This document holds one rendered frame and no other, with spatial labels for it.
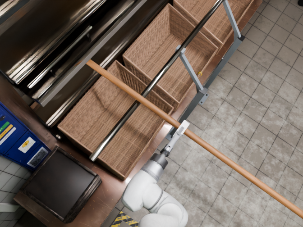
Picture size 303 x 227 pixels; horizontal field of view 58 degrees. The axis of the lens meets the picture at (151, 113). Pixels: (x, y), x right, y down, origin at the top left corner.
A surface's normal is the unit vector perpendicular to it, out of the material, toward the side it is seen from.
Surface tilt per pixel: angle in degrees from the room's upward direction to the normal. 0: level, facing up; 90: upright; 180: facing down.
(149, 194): 18
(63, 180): 0
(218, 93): 0
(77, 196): 0
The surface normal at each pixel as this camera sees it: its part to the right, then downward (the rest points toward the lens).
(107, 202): 0.12, -0.34
